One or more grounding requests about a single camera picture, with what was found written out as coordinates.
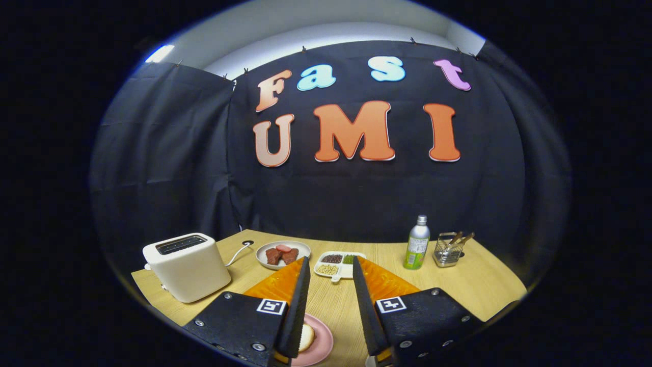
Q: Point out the green label silver bottle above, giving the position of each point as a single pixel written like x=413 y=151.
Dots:
x=416 y=250

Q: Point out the white round plate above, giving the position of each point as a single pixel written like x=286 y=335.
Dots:
x=303 y=248

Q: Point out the pink round plate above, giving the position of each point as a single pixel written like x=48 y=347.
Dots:
x=323 y=341

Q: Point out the pile of green beans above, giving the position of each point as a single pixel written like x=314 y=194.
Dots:
x=348 y=259

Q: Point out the brown meat piece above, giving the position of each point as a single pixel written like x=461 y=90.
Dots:
x=273 y=256
x=290 y=256

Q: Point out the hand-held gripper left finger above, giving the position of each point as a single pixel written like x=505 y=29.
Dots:
x=298 y=311

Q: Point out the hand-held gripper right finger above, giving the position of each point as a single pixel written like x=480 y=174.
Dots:
x=365 y=311

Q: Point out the grey rounded square plate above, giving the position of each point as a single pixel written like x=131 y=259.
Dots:
x=371 y=362

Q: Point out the ceiling light panel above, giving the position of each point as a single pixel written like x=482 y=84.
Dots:
x=159 y=53

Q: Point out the white toaster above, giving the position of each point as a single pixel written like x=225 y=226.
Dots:
x=193 y=272

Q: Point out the pile of yellow soybeans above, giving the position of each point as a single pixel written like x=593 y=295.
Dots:
x=326 y=269

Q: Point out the pink sausage slice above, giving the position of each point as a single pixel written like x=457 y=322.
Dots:
x=283 y=248

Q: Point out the white divided dish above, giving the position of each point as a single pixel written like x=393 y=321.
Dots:
x=342 y=271

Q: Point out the pile of dark beans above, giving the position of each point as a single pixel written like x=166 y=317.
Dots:
x=332 y=258

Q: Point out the toasted bread slice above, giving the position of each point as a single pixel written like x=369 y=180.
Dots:
x=306 y=337

